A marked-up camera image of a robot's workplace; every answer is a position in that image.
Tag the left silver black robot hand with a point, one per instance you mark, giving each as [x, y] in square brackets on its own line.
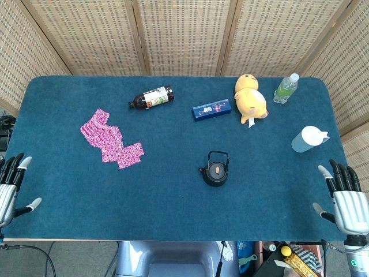
[7, 196]

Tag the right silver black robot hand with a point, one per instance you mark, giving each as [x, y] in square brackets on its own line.
[350, 205]

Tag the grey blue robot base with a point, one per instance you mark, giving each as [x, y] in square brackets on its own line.
[173, 259]

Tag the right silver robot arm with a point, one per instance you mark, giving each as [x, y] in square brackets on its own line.
[359, 259]

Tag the black cast iron teapot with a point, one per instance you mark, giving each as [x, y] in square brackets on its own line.
[214, 182]

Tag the striped grey package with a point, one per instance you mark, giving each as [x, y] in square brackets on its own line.
[312, 258]

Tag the yellow ball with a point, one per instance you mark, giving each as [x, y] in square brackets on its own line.
[286, 251]

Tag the white translucent plastic pitcher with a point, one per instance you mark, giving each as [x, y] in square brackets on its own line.
[305, 140]

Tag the yellow snack packet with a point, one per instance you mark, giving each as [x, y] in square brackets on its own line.
[299, 267]

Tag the black storage box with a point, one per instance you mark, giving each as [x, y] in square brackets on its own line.
[268, 267]

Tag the teal plastic item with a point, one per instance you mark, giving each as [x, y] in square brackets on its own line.
[245, 254]

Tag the pink patterned cloth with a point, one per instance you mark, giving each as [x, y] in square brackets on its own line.
[109, 138]

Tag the clear water bottle green label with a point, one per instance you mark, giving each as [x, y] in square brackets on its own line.
[285, 89]

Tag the yellow plush toy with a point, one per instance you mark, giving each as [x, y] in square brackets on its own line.
[250, 98]

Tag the blue carpet table mat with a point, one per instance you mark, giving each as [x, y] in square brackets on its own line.
[173, 207]

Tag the dark blue rectangular box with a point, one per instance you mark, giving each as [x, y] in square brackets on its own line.
[212, 110]

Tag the brown tea plastic bottle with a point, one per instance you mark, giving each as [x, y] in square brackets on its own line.
[152, 97]

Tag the wicker folding screen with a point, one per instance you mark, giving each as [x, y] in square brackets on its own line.
[184, 34]

